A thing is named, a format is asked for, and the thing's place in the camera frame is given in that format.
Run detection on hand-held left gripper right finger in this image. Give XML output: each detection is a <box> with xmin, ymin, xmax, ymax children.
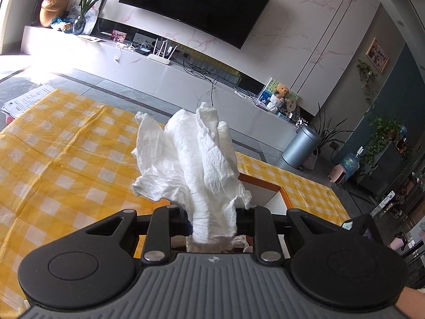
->
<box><xmin>235</xmin><ymin>206</ymin><xmax>346</xmax><ymax>263</ymax></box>

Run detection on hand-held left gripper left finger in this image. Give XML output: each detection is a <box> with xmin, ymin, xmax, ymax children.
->
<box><xmin>86</xmin><ymin>205</ymin><xmax>194</xmax><ymax>263</ymax></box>

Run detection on white cardboard box orange rim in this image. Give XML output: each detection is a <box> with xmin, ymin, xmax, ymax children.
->
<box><xmin>232</xmin><ymin>172</ymin><xmax>294</xmax><ymax>253</ymax></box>

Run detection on white paper towel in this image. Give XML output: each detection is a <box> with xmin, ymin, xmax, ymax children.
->
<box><xmin>131</xmin><ymin>102</ymin><xmax>253</xmax><ymax>250</ymax></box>

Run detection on person's right forearm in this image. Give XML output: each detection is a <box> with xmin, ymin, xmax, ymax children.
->
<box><xmin>395</xmin><ymin>286</ymin><xmax>425</xmax><ymax>319</ymax></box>

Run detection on pink heater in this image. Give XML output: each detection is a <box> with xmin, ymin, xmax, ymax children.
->
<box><xmin>328</xmin><ymin>164</ymin><xmax>347</xmax><ymax>184</ymax></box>

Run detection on dark cabinet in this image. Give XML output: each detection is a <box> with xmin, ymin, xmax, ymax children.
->
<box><xmin>357</xmin><ymin>140</ymin><xmax>414</xmax><ymax>200</ymax></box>

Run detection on blue water jug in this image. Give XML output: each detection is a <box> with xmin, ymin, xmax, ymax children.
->
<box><xmin>342</xmin><ymin>146</ymin><xmax>366</xmax><ymax>180</ymax></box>

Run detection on silver trash can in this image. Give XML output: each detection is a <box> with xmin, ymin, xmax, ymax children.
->
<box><xmin>282</xmin><ymin>124</ymin><xmax>322</xmax><ymax>171</ymax></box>

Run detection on bushy green pothos plant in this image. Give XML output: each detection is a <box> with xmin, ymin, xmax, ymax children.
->
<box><xmin>360</xmin><ymin>116</ymin><xmax>402</xmax><ymax>173</ymax></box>

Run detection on long-leaf potted plant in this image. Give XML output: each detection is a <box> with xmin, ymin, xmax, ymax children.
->
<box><xmin>312</xmin><ymin>103</ymin><xmax>354</xmax><ymax>160</ymax></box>

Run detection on yellow checkered tablecloth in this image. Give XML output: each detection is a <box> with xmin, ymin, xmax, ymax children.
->
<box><xmin>0</xmin><ymin>88</ymin><xmax>352</xmax><ymax>309</ymax></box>

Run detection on green picture book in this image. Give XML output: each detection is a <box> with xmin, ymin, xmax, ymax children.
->
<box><xmin>257</xmin><ymin>77</ymin><xmax>299</xmax><ymax>110</ymax></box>

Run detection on hanging vine plant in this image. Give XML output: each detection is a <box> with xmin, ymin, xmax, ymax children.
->
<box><xmin>357</xmin><ymin>59</ymin><xmax>379</xmax><ymax>114</ymax></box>

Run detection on white marble television cabinet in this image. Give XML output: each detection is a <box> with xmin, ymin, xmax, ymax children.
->
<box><xmin>20</xmin><ymin>25</ymin><xmax>299</xmax><ymax>147</ymax></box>

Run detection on white router with antennas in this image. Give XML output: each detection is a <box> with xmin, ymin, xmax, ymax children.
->
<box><xmin>147</xmin><ymin>38</ymin><xmax>178</xmax><ymax>64</ymax></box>

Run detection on stack of papers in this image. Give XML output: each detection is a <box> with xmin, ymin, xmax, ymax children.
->
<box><xmin>2</xmin><ymin>85</ymin><xmax>55</xmax><ymax>118</ymax></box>

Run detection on black framed picture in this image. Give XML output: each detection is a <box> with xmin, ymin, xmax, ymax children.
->
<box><xmin>68</xmin><ymin>0</ymin><xmax>107</xmax><ymax>35</ymax></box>

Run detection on blue snack bag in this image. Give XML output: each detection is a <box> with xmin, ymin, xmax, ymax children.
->
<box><xmin>50</xmin><ymin>16</ymin><xmax>73</xmax><ymax>33</ymax></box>

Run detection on green plant in glass vase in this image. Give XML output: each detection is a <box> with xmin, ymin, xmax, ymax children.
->
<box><xmin>71</xmin><ymin>0</ymin><xmax>118</xmax><ymax>36</ymax></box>

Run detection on golden acorn jar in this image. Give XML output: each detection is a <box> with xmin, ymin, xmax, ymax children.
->
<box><xmin>40</xmin><ymin>0</ymin><xmax>68</xmax><ymax>27</ymax></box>

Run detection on black cable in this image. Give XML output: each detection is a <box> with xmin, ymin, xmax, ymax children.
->
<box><xmin>182</xmin><ymin>55</ymin><xmax>220</xmax><ymax>107</ymax></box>

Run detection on framed wall picture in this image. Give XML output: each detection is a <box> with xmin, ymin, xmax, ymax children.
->
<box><xmin>366</xmin><ymin>37</ymin><xmax>390</xmax><ymax>73</ymax></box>

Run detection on black wall television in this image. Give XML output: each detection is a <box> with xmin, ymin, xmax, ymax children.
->
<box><xmin>118</xmin><ymin>0</ymin><xmax>277</xmax><ymax>50</ymax></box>

